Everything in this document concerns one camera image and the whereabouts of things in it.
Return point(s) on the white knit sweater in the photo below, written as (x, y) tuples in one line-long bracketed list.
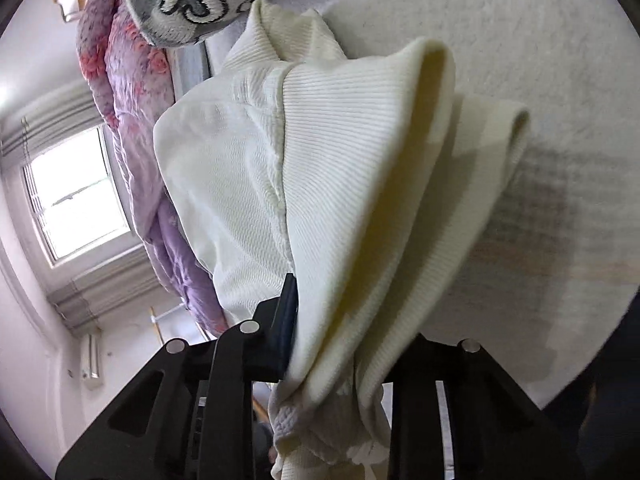
[(369, 180)]

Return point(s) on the purple floral quilt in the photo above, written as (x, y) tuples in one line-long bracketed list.
[(131, 85)]

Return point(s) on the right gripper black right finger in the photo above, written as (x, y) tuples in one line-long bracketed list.
[(457, 414)]

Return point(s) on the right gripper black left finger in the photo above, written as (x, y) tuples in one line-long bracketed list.
[(188, 413)]

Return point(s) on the bright window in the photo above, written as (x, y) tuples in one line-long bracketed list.
[(74, 197)]

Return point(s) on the white wall radiator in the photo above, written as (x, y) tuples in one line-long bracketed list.
[(90, 361)]

